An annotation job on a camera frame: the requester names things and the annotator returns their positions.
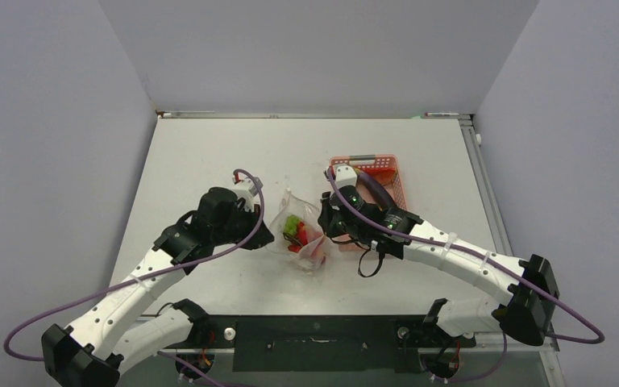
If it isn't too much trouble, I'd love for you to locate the red watermelon slice toy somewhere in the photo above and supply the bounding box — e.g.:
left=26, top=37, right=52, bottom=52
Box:
left=367, top=167, right=398, bottom=186

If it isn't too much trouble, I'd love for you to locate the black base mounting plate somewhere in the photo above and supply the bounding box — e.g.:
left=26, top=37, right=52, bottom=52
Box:
left=173, top=314, right=476, bottom=373

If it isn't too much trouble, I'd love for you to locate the pink perforated plastic basket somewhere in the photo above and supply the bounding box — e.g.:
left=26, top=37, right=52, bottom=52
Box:
left=320, top=155, right=413, bottom=257

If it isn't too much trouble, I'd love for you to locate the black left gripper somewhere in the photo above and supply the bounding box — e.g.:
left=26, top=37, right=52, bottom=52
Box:
left=211, top=202, right=274, bottom=251

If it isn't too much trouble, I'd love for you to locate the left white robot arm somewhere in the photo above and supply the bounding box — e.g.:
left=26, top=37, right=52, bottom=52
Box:
left=42, top=179, right=274, bottom=386

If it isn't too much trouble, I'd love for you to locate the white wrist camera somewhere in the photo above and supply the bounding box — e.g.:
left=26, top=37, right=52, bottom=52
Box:
left=325, top=164, right=358, bottom=189
left=231, top=177, right=264, bottom=211

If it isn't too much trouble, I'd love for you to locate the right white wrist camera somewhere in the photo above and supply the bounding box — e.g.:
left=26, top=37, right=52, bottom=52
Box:
left=325, top=164, right=358, bottom=189

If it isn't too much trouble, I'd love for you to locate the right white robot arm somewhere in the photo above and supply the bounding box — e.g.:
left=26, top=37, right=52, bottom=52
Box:
left=318, top=186, right=559, bottom=346

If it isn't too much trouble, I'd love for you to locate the aluminium table edge rail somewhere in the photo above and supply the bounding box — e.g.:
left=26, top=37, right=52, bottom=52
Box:
left=459, top=114, right=514, bottom=256

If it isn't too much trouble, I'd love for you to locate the green toy grape bunch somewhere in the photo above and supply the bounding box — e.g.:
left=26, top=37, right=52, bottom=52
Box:
left=283, top=214, right=303, bottom=236

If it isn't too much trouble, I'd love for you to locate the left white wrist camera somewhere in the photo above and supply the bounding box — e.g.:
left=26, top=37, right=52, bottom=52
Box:
left=231, top=177, right=264, bottom=211

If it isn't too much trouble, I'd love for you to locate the clear dotted zip top bag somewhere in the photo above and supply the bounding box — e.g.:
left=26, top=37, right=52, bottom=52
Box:
left=266, top=187, right=328, bottom=272

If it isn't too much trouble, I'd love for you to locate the black looped cable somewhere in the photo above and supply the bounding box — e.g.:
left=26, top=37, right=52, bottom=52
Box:
left=357, top=245, right=388, bottom=279

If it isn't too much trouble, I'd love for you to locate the purple toy eggplant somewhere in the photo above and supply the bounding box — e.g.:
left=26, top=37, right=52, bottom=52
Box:
left=357, top=172, right=397, bottom=209

